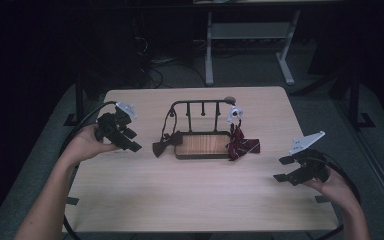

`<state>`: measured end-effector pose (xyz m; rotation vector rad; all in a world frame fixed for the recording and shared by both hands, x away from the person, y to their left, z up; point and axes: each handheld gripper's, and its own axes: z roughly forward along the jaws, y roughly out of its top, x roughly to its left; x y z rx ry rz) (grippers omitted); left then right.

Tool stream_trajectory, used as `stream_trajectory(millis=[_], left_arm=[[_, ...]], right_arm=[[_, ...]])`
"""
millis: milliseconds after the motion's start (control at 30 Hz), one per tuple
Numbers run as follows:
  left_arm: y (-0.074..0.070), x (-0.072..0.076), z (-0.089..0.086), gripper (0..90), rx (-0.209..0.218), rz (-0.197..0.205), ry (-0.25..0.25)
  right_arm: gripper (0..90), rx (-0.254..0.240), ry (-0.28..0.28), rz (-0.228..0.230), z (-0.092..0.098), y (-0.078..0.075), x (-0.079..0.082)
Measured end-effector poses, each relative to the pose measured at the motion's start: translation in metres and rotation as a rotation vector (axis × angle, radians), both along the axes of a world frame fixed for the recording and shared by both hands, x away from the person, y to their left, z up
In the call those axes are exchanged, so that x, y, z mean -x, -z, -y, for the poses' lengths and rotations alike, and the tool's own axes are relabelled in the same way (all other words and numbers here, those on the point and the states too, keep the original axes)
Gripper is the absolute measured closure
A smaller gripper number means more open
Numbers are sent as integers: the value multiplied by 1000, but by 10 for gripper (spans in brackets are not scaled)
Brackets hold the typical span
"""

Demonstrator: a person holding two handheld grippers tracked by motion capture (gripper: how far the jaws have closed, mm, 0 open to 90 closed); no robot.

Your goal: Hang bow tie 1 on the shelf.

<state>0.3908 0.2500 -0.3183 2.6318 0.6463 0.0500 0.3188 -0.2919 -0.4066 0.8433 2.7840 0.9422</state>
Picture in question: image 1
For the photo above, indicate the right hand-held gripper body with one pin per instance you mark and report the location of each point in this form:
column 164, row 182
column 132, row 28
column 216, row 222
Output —
column 310, row 163

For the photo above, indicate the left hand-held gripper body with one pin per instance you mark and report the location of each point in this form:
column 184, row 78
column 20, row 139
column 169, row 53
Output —
column 111, row 125

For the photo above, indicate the dark bow tie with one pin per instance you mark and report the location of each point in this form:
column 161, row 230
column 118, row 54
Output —
column 166, row 145

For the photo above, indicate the red striped bow tie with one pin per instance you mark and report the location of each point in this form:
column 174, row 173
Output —
column 240, row 145

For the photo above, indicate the black rack with wooden base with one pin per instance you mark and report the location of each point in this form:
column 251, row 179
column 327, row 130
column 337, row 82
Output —
column 201, row 145

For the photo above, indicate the person's left hand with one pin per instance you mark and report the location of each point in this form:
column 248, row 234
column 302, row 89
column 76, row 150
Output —
column 83, row 143

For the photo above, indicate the person's right hand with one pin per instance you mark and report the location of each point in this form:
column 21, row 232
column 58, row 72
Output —
column 333, row 190

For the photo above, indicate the black metal stand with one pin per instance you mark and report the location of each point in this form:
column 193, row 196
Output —
column 78, row 100
column 355, row 100

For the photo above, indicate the white metal desk frame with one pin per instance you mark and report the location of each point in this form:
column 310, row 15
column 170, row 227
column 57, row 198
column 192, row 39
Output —
column 250, row 31

